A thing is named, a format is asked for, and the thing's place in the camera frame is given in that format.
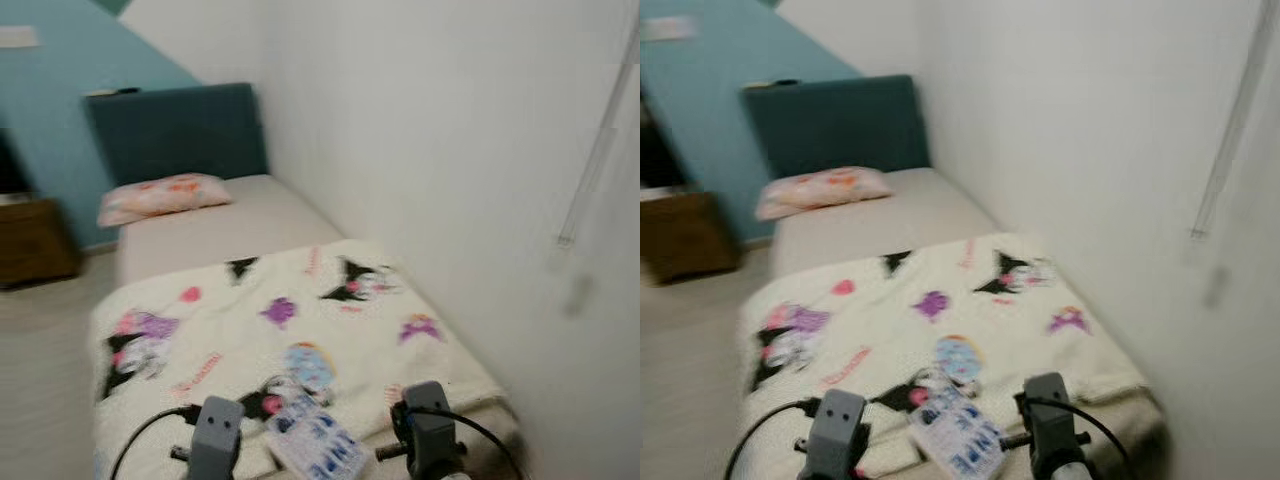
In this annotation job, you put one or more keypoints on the cream cartoon print quilt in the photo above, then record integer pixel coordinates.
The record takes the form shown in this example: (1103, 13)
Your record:
(230, 340)
(890, 330)

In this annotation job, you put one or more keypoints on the bed with cream sheet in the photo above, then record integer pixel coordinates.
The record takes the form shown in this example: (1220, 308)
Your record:
(890, 215)
(230, 225)

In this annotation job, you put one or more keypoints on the white book with blue letters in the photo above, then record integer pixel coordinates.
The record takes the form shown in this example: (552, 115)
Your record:
(318, 440)
(958, 435)

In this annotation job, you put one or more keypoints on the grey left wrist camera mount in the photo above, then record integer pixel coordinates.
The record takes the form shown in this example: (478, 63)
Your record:
(215, 440)
(835, 435)

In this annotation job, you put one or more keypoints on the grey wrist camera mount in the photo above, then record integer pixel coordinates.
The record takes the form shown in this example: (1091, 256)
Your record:
(835, 435)
(1052, 425)
(432, 430)
(215, 440)

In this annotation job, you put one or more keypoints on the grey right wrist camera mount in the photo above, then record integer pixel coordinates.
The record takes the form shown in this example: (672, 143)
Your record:
(1052, 425)
(432, 430)

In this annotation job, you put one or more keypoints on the pink pillow with orange patches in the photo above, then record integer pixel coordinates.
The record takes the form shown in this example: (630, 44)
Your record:
(820, 192)
(160, 198)

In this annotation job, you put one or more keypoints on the white wall switch plate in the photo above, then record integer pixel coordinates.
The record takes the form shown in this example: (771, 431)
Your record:
(668, 28)
(18, 37)

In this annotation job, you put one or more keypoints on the teal upholstered headboard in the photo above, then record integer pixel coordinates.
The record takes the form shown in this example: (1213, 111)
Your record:
(180, 130)
(840, 125)

